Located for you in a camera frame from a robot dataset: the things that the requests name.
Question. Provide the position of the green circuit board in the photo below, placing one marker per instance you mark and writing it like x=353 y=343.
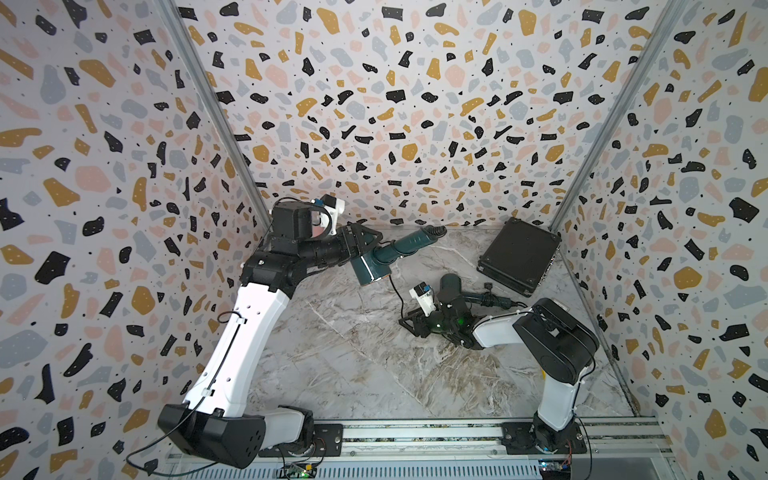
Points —
x=298 y=471

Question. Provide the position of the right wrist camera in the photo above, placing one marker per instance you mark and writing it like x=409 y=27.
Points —
x=423 y=294

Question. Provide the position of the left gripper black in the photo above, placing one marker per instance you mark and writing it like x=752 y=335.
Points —
x=360 y=245

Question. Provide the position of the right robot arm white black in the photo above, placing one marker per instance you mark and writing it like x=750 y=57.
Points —
x=562 y=346

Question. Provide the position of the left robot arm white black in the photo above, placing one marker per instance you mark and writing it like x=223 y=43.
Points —
x=211 y=423

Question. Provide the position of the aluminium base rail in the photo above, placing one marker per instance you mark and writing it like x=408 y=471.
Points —
x=613 y=448

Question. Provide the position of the black case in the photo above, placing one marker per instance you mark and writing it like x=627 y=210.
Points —
x=519 y=256

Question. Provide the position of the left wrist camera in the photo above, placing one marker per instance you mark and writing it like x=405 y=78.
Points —
x=298 y=220

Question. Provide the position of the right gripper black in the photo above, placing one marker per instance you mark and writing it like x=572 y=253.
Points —
x=416 y=318

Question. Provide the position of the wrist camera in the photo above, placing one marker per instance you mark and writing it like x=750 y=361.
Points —
x=423 y=294
x=298 y=220

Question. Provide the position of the green hair dryer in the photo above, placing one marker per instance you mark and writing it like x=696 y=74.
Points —
x=488 y=299
x=373 y=258

